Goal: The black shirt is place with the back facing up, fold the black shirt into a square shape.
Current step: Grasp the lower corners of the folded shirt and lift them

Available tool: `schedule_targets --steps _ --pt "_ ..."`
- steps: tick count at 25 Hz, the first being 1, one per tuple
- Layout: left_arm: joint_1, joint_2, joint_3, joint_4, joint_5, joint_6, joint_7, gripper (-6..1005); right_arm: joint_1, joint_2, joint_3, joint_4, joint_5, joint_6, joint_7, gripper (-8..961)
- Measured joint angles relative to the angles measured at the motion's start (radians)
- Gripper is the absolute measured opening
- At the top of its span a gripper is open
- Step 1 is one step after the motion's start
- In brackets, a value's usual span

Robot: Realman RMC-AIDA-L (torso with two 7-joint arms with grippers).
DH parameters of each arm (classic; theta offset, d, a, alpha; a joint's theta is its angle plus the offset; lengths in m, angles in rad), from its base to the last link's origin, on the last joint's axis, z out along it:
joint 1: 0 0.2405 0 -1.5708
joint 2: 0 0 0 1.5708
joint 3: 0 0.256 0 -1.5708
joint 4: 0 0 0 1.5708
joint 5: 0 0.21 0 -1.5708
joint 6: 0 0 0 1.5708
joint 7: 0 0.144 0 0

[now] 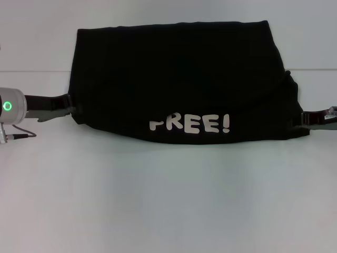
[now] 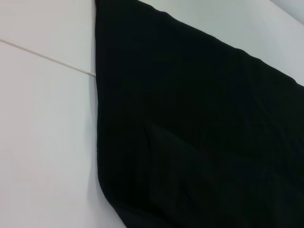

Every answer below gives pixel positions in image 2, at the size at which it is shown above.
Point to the black t-shirt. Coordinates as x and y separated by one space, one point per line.
190 118

